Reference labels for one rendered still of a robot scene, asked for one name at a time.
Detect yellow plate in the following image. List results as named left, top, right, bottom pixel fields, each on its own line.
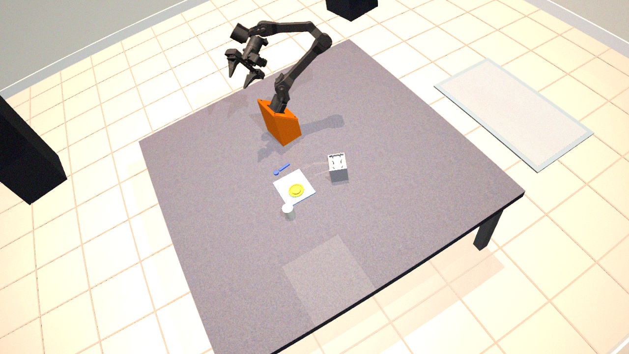
left=288, top=183, right=304, bottom=197

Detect white flat square sheet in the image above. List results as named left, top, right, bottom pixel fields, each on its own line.
left=273, top=169, right=316, bottom=205

